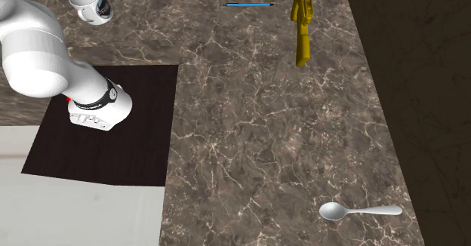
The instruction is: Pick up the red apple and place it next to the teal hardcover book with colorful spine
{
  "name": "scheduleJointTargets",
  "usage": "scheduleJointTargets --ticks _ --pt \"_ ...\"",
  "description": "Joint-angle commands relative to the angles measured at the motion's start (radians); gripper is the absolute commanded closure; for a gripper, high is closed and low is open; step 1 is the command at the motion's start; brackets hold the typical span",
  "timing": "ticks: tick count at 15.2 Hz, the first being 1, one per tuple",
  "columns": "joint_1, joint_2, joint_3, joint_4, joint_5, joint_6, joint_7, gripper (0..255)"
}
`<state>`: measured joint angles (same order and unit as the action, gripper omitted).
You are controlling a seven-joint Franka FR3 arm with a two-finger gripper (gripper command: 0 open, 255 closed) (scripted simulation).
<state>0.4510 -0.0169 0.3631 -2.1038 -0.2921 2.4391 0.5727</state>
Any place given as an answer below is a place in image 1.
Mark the white printed mug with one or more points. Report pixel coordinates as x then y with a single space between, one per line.
88 3

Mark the dark robot stand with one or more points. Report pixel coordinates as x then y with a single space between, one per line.
136 135

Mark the silver spoon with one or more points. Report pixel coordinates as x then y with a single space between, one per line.
335 211

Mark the blue pen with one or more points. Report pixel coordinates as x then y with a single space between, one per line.
248 4

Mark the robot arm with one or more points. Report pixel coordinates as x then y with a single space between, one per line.
35 55

